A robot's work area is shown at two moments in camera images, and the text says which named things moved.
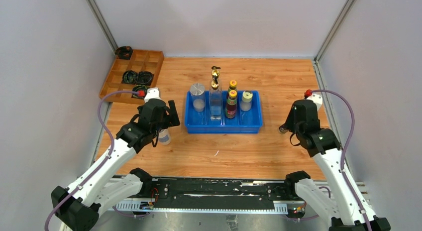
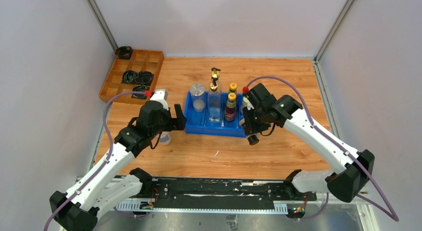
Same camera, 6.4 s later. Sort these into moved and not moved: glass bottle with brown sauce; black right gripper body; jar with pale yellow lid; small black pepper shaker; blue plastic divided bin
Moved: small black pepper shaker; black right gripper body
Not moved: glass bottle with brown sauce; jar with pale yellow lid; blue plastic divided bin
